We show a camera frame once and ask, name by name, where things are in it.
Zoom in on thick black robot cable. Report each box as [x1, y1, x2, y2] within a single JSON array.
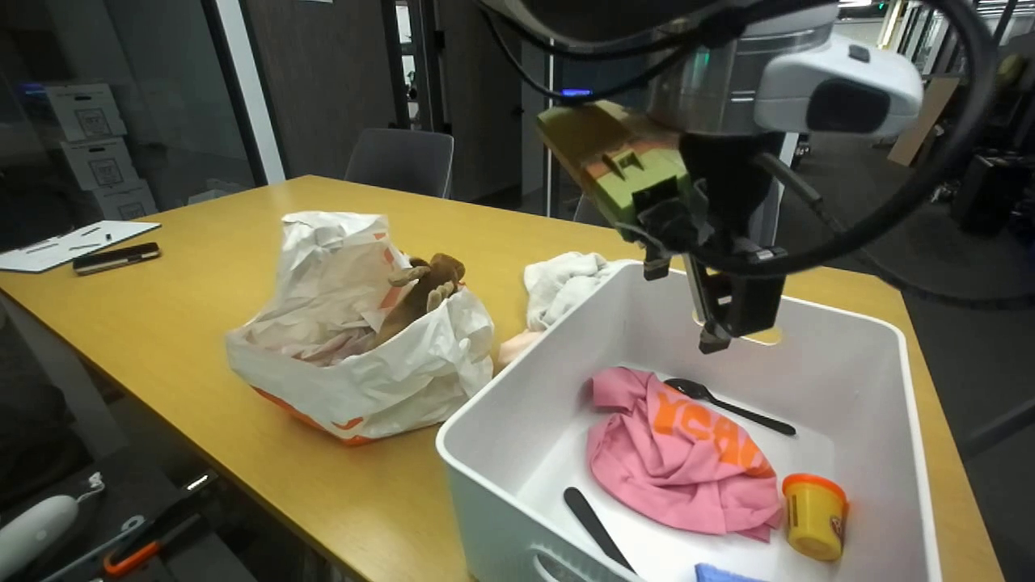
[[473, 0, 756, 60]]

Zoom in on black plastic spoon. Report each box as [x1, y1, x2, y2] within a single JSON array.
[[664, 371, 802, 440]]

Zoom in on white paper sheets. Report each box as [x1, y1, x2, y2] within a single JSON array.
[[0, 217, 161, 274]]

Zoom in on light grey tool handle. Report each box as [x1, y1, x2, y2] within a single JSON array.
[[0, 468, 110, 582]]

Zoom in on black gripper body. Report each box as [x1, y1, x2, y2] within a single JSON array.
[[625, 137, 784, 278]]

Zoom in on orange handled screwdriver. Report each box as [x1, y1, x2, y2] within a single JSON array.
[[99, 471, 214, 582]]

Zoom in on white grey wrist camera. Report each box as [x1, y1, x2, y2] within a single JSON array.
[[754, 32, 928, 140]]

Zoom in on stacked grey boxes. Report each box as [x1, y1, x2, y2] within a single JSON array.
[[42, 82, 159, 220]]

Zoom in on blue cloth item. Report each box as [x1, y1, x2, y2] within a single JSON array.
[[693, 558, 766, 582]]

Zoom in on white plastic storage bin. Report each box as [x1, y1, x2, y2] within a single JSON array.
[[432, 260, 947, 582]]

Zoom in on white plastic bag orange print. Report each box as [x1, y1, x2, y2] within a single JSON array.
[[223, 206, 499, 446]]

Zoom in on white glass wall post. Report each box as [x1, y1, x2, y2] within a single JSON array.
[[209, 0, 288, 187]]

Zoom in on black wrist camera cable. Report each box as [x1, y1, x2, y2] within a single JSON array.
[[740, 0, 1035, 278]]

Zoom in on tan wooden mount plate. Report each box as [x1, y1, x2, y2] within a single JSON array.
[[533, 97, 693, 237]]

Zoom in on brown moose plush toy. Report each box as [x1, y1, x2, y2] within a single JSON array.
[[376, 253, 470, 347]]

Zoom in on peach shirt with blue print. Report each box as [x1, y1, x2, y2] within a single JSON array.
[[495, 326, 544, 371]]

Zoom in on pink shirt with orange print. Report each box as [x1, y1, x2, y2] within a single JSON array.
[[585, 361, 789, 542]]

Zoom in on black plastic knife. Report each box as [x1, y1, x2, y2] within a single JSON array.
[[559, 483, 640, 575]]

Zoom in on white towel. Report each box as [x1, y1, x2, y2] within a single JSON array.
[[520, 248, 621, 337]]

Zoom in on grey office chair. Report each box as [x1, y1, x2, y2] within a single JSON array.
[[341, 125, 458, 201]]

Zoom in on black marker pen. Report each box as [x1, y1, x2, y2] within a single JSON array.
[[70, 238, 164, 278]]

